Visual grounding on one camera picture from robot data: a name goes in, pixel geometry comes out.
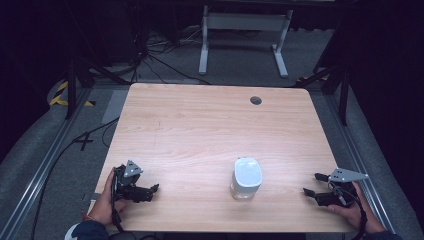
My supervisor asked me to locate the yellow black floor tape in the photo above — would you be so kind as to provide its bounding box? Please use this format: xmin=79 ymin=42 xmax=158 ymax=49
xmin=48 ymin=80 xmax=97 ymax=108

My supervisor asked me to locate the black floor cable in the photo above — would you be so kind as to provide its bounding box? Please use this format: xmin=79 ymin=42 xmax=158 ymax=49
xmin=30 ymin=116 xmax=120 ymax=240

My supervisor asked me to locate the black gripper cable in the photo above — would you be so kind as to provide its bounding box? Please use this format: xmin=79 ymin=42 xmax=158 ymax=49
xmin=110 ymin=169 xmax=125 ymax=233
xmin=333 ymin=186 xmax=369 ymax=240

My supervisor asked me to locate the clear jar with white lid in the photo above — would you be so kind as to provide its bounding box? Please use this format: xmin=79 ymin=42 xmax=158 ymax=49
xmin=229 ymin=156 xmax=264 ymax=201

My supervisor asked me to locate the person's right hand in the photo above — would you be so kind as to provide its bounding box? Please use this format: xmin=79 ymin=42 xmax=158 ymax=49
xmin=327 ymin=181 xmax=385 ymax=235

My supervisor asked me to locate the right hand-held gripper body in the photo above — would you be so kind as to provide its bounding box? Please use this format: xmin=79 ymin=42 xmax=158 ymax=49
xmin=314 ymin=167 xmax=370 ymax=208

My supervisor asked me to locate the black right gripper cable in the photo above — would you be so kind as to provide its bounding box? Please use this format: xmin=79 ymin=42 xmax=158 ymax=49
xmin=333 ymin=186 xmax=369 ymax=240

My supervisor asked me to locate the bundle of black floor cables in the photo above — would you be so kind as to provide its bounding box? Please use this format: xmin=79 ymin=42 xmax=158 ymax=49
xmin=131 ymin=23 xmax=213 ymax=86

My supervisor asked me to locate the white metal desk frame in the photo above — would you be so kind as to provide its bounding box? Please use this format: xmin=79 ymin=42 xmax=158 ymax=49
xmin=198 ymin=4 xmax=295 ymax=79

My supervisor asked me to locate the black metal stand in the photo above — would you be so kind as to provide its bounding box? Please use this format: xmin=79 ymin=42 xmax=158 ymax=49
xmin=293 ymin=61 xmax=352 ymax=127
xmin=64 ymin=55 xmax=132 ymax=121

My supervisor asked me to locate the aluminium floor rail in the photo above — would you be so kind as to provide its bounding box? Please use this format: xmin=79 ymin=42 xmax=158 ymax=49
xmin=323 ymin=92 xmax=397 ymax=235
xmin=0 ymin=85 xmax=95 ymax=240

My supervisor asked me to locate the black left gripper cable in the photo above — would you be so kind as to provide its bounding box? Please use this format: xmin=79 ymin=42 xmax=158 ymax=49
xmin=110 ymin=169 xmax=125 ymax=233

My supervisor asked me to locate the person's left hand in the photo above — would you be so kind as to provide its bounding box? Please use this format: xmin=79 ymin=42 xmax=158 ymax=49
xmin=87 ymin=167 xmax=128 ymax=226

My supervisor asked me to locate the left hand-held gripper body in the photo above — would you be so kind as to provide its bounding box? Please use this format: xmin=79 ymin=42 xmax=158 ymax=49
xmin=112 ymin=159 xmax=155 ymax=204

